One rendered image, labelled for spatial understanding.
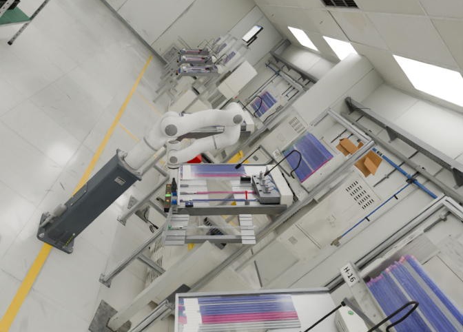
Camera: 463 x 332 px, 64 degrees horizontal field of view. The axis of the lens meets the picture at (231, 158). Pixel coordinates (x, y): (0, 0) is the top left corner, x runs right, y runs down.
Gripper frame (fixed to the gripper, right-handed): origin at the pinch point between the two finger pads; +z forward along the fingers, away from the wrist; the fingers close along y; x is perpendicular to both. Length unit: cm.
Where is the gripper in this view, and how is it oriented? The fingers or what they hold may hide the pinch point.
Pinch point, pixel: (173, 187)
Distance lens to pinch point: 245.3
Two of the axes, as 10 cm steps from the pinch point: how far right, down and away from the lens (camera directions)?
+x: 9.9, 0.0, 1.3
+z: -0.5, 9.2, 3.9
